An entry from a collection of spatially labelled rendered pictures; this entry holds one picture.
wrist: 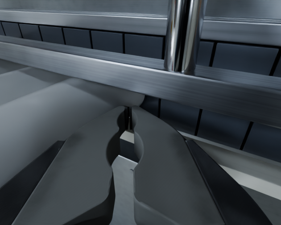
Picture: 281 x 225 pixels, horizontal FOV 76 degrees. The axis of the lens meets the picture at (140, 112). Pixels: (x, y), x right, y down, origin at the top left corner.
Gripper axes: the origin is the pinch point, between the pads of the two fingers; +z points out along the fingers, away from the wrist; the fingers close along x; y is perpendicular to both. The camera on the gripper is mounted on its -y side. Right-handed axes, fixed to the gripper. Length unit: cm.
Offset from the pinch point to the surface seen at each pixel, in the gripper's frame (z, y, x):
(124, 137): 2.6, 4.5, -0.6
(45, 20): 11.9, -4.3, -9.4
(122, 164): 7.1, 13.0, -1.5
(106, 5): 13.7, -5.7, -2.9
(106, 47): 7.6, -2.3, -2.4
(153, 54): 5.1, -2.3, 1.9
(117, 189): 7.8, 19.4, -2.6
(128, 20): 6.6, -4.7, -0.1
